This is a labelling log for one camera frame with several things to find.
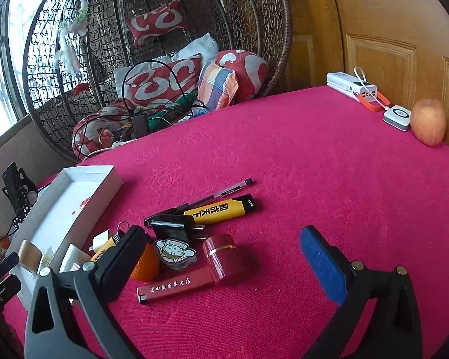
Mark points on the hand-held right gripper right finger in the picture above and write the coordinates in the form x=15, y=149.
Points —
x=321, y=261

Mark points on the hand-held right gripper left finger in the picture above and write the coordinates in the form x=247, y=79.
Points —
x=119, y=265

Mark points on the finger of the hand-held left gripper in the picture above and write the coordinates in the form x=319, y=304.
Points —
x=3, y=291
x=2, y=265

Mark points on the small yellow lighter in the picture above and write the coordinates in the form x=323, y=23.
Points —
x=108, y=249

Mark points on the small orange mandarin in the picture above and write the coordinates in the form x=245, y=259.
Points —
x=147, y=265

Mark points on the blue binder clip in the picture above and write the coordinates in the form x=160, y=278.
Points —
x=122, y=221

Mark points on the cartoon figure badge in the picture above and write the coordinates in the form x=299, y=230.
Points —
x=174, y=254

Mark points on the red rectangular lighter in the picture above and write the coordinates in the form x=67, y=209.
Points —
x=172, y=286

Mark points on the black power adapter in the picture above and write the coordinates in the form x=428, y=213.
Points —
x=170, y=226

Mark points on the white cardboard box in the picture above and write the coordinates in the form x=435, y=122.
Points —
x=60, y=213

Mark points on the red cylinder container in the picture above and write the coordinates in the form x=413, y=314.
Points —
x=222, y=261

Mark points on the tiny orange fruit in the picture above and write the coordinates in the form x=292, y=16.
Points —
x=3, y=241

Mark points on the gold packet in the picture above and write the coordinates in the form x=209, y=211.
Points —
x=29, y=256

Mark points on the white tube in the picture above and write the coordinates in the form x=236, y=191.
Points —
x=46, y=258

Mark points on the white packet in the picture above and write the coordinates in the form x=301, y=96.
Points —
x=75, y=256

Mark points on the black phone stand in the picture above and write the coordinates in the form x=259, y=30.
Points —
x=22, y=205

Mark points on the black phone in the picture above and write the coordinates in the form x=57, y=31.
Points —
x=12, y=177

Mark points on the magenta tablecloth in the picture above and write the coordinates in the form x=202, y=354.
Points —
x=284, y=157

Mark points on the black gel pen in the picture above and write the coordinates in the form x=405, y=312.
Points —
x=224, y=193

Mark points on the white power strip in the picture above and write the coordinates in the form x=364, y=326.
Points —
x=121, y=143

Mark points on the black charger brick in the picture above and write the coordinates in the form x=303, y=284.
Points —
x=139, y=125

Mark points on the green umbrella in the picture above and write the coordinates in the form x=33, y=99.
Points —
x=172, y=110

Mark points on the white square charger puck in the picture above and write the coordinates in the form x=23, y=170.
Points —
x=396, y=116

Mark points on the red apple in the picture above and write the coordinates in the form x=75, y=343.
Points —
x=428, y=121

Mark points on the white power bank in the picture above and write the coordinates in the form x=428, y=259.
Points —
x=344, y=82

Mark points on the red hanging tag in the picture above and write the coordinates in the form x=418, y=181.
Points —
x=81, y=88

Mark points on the large red patterned cushion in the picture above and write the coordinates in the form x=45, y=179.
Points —
x=161, y=82

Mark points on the plaid pillow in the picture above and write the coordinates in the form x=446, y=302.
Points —
x=217, y=88

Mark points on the round red patterned cushion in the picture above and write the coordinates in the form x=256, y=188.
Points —
x=247, y=71

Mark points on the white pillow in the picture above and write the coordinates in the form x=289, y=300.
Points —
x=202, y=46

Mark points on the wooden door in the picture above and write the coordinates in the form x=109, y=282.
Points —
x=378, y=26

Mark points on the white dreamcatcher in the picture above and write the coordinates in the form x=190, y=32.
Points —
x=76, y=26

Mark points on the small red patterned pillow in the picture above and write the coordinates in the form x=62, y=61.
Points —
x=157, y=22

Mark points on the wicker hanging chair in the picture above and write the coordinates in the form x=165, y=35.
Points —
x=247, y=15

